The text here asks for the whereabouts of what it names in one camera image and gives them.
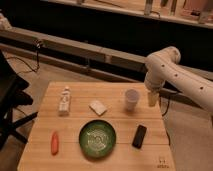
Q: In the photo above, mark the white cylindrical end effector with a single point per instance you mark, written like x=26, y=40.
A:
x=153, y=97

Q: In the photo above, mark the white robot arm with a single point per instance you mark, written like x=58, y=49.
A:
x=163, y=67

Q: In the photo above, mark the white plastic cup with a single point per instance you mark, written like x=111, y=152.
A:
x=131, y=99

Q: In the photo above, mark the black phone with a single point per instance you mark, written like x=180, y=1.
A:
x=139, y=136

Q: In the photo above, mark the white sponge block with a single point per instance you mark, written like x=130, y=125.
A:
x=97, y=107

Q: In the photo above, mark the green round bowl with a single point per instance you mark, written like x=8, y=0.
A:
x=97, y=139

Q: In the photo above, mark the white tube bottle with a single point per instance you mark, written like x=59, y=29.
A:
x=64, y=104

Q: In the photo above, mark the orange carrot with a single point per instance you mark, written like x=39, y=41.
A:
x=54, y=143

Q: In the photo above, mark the black office chair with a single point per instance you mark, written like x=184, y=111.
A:
x=12, y=95

